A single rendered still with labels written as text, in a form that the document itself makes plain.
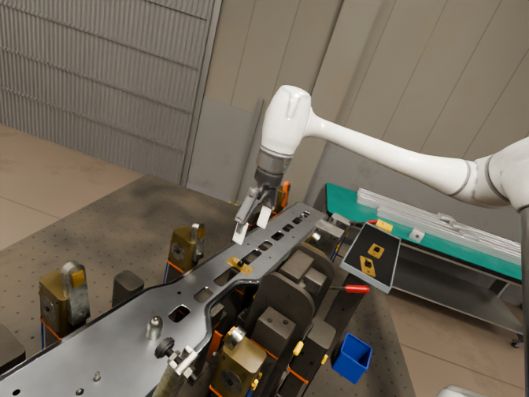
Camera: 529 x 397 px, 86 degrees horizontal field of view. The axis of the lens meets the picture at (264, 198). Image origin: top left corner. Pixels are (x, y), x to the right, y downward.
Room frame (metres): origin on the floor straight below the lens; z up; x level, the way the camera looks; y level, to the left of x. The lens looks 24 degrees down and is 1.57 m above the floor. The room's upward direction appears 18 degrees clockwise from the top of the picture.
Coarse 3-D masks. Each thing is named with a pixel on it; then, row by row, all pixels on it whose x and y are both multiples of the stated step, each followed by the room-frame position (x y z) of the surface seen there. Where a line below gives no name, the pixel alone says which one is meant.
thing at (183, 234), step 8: (176, 232) 0.74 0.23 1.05; (184, 232) 0.75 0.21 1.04; (176, 240) 0.73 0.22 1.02; (184, 240) 0.72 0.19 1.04; (176, 248) 0.73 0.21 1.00; (184, 248) 0.72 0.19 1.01; (192, 248) 0.71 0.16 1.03; (168, 256) 0.74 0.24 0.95; (176, 256) 0.72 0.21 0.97; (184, 256) 0.71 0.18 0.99; (176, 264) 0.72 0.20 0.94; (184, 264) 0.71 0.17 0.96; (192, 264) 0.73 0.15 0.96; (168, 272) 0.74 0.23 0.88; (176, 272) 0.73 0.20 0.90; (184, 272) 0.71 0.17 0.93; (168, 280) 0.74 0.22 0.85
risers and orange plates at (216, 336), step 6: (276, 234) 1.08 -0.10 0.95; (276, 240) 1.05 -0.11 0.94; (222, 318) 0.64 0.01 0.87; (222, 324) 0.64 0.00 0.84; (216, 330) 0.63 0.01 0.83; (216, 336) 0.61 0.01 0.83; (216, 342) 0.61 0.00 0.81; (210, 348) 0.61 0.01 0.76; (216, 348) 0.60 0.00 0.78; (210, 354) 0.61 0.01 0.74; (210, 360) 0.61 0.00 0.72
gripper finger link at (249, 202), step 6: (258, 192) 0.68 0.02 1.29; (246, 198) 0.67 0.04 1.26; (252, 198) 0.67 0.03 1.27; (246, 204) 0.66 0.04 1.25; (252, 204) 0.66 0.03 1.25; (240, 210) 0.66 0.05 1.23; (246, 210) 0.65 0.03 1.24; (240, 216) 0.65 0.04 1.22; (246, 216) 0.65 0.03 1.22; (240, 222) 0.64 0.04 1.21
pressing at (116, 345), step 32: (224, 256) 0.76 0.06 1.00; (288, 256) 0.87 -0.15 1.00; (160, 288) 0.55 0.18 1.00; (192, 288) 0.58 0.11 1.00; (224, 288) 0.62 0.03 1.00; (96, 320) 0.42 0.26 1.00; (128, 320) 0.44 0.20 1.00; (192, 320) 0.49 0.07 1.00; (64, 352) 0.33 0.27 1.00; (96, 352) 0.35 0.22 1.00; (128, 352) 0.37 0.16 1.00; (0, 384) 0.26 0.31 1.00; (32, 384) 0.27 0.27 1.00; (64, 384) 0.28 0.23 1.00; (96, 384) 0.30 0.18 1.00; (128, 384) 0.31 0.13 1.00
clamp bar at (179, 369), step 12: (156, 348) 0.25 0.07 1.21; (168, 348) 0.26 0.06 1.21; (168, 360) 0.24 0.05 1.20; (180, 360) 0.25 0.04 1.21; (192, 360) 0.25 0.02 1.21; (168, 372) 0.23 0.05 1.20; (180, 372) 0.23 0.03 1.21; (192, 372) 0.24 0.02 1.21; (168, 384) 0.23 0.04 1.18; (180, 384) 0.25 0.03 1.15; (156, 396) 0.23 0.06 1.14; (168, 396) 0.23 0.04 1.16
